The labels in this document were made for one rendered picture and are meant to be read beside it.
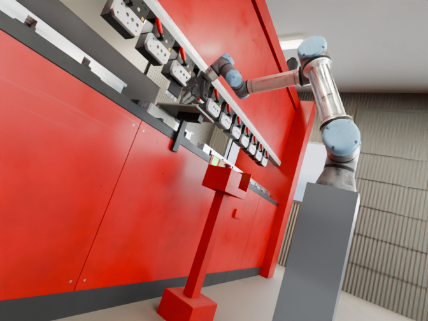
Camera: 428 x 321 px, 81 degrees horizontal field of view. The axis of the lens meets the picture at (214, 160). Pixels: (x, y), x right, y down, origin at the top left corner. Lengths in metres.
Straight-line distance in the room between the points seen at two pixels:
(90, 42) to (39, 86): 0.91
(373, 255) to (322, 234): 3.70
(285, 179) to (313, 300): 2.39
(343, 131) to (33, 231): 1.08
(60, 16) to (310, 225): 1.60
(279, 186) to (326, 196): 2.27
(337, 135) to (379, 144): 4.10
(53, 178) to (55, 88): 0.29
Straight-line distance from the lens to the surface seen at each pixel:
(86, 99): 1.00
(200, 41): 1.67
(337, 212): 1.01
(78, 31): 1.78
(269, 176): 3.35
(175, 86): 1.51
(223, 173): 1.28
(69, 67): 0.98
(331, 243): 1.01
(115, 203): 1.15
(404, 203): 4.81
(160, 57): 1.38
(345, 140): 0.97
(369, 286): 4.71
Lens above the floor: 0.56
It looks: 10 degrees up
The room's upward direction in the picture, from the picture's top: 18 degrees clockwise
